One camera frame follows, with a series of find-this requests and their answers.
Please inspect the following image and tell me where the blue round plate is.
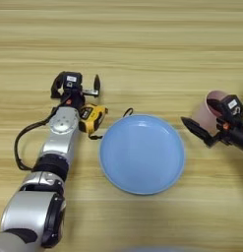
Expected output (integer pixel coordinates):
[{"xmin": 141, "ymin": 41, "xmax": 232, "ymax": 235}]
[{"xmin": 98, "ymin": 113, "xmax": 186, "ymax": 196}]

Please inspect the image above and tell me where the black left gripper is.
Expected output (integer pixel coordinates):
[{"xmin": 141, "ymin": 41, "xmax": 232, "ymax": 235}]
[{"xmin": 50, "ymin": 72, "xmax": 101, "ymax": 111}]

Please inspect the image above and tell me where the pink plastic cup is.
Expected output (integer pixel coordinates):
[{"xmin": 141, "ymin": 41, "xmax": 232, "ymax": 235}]
[{"xmin": 193, "ymin": 90, "xmax": 229, "ymax": 136}]

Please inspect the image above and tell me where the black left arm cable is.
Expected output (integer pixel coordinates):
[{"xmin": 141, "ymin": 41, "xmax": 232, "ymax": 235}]
[{"xmin": 14, "ymin": 99, "xmax": 72, "ymax": 171}]

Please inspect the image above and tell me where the yellow black tape measure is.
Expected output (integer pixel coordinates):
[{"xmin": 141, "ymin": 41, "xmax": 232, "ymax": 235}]
[{"xmin": 78, "ymin": 103, "xmax": 109, "ymax": 141}]

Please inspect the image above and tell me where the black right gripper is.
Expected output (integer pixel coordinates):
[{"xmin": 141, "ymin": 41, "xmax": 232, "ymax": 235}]
[{"xmin": 180, "ymin": 98, "xmax": 243, "ymax": 154}]

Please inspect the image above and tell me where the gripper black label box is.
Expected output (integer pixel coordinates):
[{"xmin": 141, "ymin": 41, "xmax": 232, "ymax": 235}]
[
  {"xmin": 220, "ymin": 94, "xmax": 243, "ymax": 116},
  {"xmin": 62, "ymin": 72, "xmax": 83, "ymax": 89}
]

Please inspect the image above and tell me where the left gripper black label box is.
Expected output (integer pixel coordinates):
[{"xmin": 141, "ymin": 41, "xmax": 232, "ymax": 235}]
[{"xmin": 62, "ymin": 72, "xmax": 83, "ymax": 89}]

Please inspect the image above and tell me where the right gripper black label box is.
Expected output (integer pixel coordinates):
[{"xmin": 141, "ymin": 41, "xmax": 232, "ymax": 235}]
[{"xmin": 220, "ymin": 94, "xmax": 243, "ymax": 116}]

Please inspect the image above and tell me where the black cord loop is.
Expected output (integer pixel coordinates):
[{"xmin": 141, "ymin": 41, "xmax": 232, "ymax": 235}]
[{"xmin": 122, "ymin": 107, "xmax": 135, "ymax": 118}]

